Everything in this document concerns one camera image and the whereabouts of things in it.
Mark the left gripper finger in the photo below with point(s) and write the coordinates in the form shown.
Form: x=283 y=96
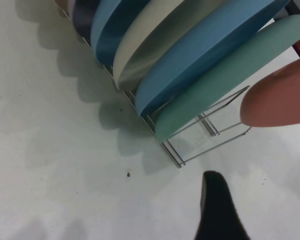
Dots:
x=220 y=215

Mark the pink round plate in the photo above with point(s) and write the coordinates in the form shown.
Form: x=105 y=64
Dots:
x=277 y=100

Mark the green round plate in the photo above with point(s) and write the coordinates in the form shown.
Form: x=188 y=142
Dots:
x=227 y=82

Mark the blue round plate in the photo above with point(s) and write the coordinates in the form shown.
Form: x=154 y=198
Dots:
x=202 y=55
x=107 y=30

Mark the beige round plate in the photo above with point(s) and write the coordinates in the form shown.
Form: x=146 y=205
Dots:
x=145 y=50

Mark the navy purple round plate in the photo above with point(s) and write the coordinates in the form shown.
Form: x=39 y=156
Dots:
x=83 y=15

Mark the small dark crumb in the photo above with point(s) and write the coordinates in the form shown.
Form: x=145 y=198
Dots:
x=128 y=174

